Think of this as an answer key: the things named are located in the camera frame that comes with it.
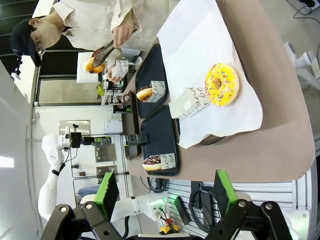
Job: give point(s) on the white wall box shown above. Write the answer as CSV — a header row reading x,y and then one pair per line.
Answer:
x,y
113,126

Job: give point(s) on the person's left hand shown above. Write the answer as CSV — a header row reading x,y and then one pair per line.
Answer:
x,y
125,31

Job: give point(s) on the person in cream shirt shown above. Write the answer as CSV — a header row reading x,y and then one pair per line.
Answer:
x,y
87,22

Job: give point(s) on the white printed paper donut sleeve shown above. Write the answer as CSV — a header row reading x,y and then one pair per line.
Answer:
x,y
158,91
185,105
120,68
168,161

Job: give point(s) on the grey metal wall panel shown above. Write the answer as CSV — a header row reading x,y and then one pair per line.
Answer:
x,y
105,172
106,152
73,125

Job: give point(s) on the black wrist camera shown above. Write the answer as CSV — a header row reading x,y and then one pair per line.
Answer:
x,y
76,140

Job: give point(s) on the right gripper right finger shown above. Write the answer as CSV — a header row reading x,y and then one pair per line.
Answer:
x,y
222,192

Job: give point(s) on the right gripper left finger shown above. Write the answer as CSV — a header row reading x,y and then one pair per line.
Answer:
x,y
107,197

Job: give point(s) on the yellow iced sprinkle donut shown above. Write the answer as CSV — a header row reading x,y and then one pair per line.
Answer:
x,y
227,75

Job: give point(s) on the person's right hand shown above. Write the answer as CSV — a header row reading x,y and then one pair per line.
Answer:
x,y
113,79

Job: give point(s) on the chocolate donut with sprinkles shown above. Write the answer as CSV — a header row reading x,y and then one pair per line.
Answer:
x,y
151,163

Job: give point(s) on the dark blue plastic tray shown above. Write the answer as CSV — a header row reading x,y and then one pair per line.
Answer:
x,y
150,72
157,135

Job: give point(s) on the black power box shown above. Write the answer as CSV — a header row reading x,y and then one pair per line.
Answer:
x,y
182,210

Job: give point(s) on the white jointed floor stand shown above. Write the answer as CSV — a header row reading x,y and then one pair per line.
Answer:
x,y
305,67

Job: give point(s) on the chocolate glazed donut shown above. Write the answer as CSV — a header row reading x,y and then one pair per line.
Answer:
x,y
143,93

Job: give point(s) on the white slatted panel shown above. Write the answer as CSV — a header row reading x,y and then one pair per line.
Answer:
x,y
262,190

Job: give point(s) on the black tripod camera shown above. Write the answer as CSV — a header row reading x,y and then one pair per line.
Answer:
x,y
17,62

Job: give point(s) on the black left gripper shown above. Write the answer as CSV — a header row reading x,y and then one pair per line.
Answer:
x,y
88,141

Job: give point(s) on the black cap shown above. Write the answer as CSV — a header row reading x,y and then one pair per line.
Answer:
x,y
21,40

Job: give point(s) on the silver perforated tongs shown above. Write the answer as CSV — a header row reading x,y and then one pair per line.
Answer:
x,y
100,56

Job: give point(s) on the brown glazed donut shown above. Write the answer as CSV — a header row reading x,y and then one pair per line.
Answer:
x,y
88,66

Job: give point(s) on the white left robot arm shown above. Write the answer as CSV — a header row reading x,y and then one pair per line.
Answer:
x,y
47,197

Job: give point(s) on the person's left forearm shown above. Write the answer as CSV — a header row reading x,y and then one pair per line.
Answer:
x,y
127,12

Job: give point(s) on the white paper sheet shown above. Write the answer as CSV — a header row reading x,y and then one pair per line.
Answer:
x,y
195,50

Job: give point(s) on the black Pepsi can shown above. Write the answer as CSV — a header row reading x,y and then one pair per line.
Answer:
x,y
122,109

